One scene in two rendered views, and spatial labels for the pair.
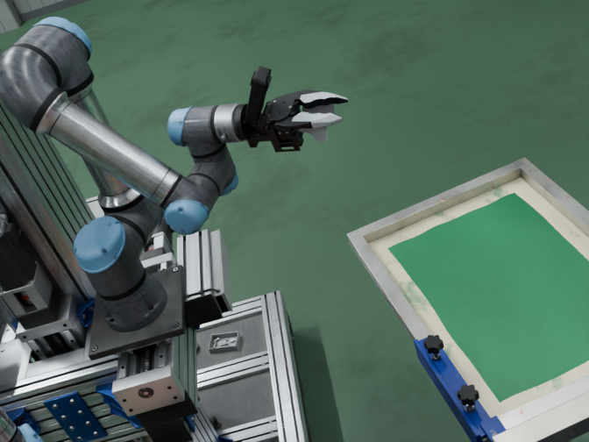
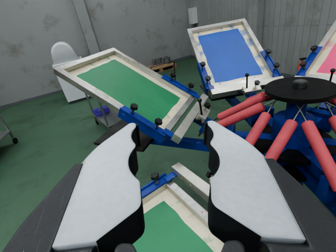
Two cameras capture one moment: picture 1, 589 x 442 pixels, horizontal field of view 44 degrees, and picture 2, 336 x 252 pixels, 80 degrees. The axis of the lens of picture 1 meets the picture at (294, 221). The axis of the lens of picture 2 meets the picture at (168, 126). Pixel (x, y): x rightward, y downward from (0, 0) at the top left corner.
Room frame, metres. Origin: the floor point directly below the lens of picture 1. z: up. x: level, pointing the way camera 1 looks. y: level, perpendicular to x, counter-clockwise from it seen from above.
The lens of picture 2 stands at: (1.22, -0.04, 1.74)
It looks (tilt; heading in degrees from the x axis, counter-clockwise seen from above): 29 degrees down; 246
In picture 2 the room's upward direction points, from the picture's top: 11 degrees counter-clockwise
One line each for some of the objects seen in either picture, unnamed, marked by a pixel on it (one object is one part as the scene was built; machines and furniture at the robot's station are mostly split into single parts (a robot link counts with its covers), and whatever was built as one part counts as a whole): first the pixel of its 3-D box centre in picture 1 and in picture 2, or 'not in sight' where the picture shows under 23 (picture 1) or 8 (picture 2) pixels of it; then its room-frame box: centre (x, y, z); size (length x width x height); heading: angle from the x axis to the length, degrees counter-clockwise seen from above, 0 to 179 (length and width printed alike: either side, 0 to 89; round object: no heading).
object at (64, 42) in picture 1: (95, 142); not in sight; (1.45, 0.35, 1.63); 0.15 x 0.12 x 0.55; 151
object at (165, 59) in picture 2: not in sight; (157, 65); (-1.76, -6.66, 0.17); 1.18 x 0.82 x 0.33; 176
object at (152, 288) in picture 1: (128, 292); not in sight; (1.33, 0.41, 1.31); 0.15 x 0.15 x 0.10
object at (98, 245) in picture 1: (108, 253); not in sight; (1.34, 0.41, 1.42); 0.13 x 0.12 x 0.14; 151
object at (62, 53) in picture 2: not in sight; (72, 71); (0.97, -6.18, 0.76); 0.77 x 0.65 x 1.51; 175
